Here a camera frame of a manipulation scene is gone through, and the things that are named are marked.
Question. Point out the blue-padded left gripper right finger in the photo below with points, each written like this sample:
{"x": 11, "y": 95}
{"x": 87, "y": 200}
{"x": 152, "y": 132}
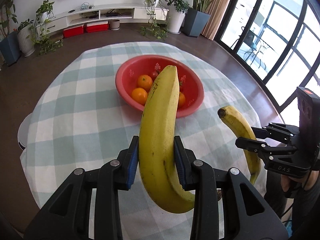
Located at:
{"x": 246, "y": 215}

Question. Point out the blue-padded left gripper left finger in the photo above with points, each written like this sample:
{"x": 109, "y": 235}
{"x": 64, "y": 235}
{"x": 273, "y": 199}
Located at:
{"x": 65, "y": 215}

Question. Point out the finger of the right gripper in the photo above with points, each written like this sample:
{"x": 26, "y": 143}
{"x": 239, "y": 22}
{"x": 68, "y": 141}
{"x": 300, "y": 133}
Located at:
{"x": 260, "y": 148}
{"x": 278, "y": 132}

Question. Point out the smaller yellow banana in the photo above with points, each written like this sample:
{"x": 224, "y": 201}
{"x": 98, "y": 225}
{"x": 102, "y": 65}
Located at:
{"x": 238, "y": 124}

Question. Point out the orange with stem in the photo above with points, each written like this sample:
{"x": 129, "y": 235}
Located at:
{"x": 181, "y": 99}

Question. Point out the large yellow banana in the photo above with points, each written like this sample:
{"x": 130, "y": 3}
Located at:
{"x": 157, "y": 165}

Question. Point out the red tomato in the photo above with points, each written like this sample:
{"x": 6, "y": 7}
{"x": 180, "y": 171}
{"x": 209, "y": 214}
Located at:
{"x": 154, "y": 74}

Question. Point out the large front orange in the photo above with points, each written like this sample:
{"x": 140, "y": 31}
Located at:
{"x": 140, "y": 95}

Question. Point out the person's right forearm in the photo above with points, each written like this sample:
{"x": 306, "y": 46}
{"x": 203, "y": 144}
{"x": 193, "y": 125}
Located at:
{"x": 305, "y": 210}

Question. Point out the person's right hand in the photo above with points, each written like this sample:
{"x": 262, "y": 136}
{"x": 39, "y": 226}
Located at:
{"x": 291, "y": 185}

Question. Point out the balcony chair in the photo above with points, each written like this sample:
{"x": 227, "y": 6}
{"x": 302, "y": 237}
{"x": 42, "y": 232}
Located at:
{"x": 257, "y": 48}

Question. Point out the green white checkered tablecloth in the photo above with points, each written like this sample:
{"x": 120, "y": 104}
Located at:
{"x": 81, "y": 121}

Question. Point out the red plastic colander bowl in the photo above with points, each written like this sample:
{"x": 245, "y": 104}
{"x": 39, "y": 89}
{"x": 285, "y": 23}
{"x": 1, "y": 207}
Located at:
{"x": 174, "y": 77}

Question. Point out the large leaf plant blue pot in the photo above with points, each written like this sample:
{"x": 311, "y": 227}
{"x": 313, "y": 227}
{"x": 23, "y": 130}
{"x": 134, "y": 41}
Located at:
{"x": 196, "y": 18}

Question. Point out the beige curtain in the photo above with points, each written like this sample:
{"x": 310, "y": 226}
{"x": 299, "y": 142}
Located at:
{"x": 216, "y": 10}

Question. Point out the trailing plant right of console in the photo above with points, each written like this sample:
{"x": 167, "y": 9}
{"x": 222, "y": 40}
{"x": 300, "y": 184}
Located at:
{"x": 154, "y": 29}

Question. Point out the bushy plant white pot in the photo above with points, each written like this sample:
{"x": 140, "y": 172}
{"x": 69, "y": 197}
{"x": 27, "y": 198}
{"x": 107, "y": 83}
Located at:
{"x": 177, "y": 11}

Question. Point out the trailing pothos plant on console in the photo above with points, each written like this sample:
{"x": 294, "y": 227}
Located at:
{"x": 39, "y": 30}

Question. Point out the tall plant blue pot left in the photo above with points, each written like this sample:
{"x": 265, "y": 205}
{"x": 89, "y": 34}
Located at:
{"x": 9, "y": 44}

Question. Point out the plant in white ribbed pot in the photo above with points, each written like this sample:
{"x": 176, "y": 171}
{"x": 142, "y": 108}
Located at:
{"x": 24, "y": 34}

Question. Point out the left red storage box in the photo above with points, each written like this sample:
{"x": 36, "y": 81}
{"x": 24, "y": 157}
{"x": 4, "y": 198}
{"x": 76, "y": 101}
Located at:
{"x": 73, "y": 31}

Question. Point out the red storage box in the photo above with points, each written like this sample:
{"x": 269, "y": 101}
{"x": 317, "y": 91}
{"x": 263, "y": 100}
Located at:
{"x": 73, "y": 31}
{"x": 97, "y": 26}

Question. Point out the white tv console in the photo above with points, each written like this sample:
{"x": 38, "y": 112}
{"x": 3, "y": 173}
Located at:
{"x": 126, "y": 13}

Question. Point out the right red storage box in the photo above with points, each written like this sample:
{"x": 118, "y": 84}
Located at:
{"x": 97, "y": 26}

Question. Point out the small grey pot on floor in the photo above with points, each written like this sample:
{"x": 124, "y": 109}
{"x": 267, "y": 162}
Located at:
{"x": 114, "y": 24}

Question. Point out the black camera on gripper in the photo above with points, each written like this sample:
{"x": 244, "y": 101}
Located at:
{"x": 308, "y": 105}

